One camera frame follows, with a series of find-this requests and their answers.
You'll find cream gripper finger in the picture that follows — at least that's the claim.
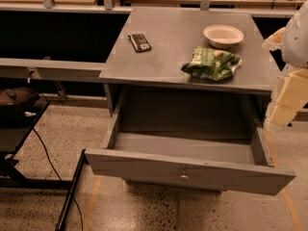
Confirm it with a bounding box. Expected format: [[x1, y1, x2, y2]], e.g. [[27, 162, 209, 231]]
[[262, 27, 285, 51], [269, 68, 308, 126]]

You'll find green jalapeno chip bag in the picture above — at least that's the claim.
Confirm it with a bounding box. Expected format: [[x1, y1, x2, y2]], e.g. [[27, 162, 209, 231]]
[[181, 46, 242, 82]]

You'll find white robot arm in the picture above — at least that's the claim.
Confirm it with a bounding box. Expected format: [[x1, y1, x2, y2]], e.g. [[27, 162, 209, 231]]
[[262, 1, 308, 130]]

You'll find open grey top drawer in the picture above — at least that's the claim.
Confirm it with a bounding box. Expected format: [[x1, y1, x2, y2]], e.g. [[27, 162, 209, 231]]
[[84, 86, 296, 196]]

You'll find round metal drawer knob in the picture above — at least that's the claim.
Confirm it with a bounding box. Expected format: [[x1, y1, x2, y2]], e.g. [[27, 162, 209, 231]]
[[180, 174, 189, 182]]

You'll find black bag on cart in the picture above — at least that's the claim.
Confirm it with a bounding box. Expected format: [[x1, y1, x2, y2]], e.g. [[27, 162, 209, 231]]
[[0, 87, 39, 126]]

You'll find white paper bowl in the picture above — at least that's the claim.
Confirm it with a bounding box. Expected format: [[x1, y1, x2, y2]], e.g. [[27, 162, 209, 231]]
[[203, 25, 244, 49]]

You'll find grey wooden cabinet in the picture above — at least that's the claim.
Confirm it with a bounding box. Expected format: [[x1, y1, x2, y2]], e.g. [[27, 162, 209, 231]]
[[100, 8, 279, 131]]

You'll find dark snack bar packet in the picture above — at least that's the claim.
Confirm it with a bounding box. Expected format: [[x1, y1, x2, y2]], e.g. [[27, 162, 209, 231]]
[[128, 34, 152, 53]]

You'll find grey side workbench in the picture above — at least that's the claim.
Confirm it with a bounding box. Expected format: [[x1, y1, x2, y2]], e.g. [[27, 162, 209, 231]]
[[0, 58, 106, 83]]

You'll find black rolling cart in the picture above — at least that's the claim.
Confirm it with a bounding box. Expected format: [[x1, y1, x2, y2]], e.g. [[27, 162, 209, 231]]
[[0, 95, 86, 231]]

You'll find black cable on floor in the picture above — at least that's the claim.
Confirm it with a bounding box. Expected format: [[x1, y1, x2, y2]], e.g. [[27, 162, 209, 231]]
[[32, 127, 85, 231]]

